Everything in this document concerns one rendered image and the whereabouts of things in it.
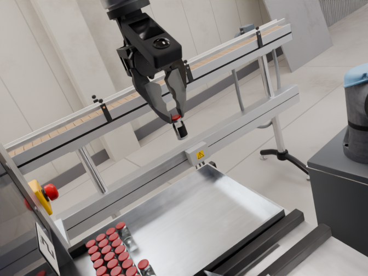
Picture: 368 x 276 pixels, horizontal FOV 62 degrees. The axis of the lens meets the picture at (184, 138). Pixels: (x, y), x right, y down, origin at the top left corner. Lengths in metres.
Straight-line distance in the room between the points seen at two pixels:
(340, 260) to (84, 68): 2.67
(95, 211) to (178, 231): 0.99
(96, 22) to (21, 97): 0.98
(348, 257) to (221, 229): 0.22
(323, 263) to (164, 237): 0.30
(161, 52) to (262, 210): 0.38
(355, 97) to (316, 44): 3.67
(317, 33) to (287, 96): 2.54
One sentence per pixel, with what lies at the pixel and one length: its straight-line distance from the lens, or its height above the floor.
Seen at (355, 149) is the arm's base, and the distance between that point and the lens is 0.90.
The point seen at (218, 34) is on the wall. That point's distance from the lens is 4.03.
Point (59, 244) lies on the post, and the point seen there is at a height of 0.93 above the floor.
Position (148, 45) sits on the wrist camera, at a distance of 0.45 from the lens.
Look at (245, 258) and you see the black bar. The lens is 0.56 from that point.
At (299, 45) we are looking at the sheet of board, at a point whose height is 0.24.
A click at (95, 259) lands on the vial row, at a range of 0.64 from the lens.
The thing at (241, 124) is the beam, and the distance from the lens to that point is 1.86.
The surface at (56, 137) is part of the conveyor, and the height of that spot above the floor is 0.93.
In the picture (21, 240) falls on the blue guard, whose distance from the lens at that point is 0.47.
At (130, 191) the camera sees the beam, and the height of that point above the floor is 0.49.
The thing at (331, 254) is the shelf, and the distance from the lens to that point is 0.57.
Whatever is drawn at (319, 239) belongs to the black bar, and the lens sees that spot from 0.57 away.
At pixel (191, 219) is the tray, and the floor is 0.88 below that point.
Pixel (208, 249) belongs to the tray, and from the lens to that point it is 0.61.
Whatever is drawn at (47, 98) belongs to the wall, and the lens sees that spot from 3.09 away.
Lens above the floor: 1.32
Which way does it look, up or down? 25 degrees down
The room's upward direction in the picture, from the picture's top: 20 degrees counter-clockwise
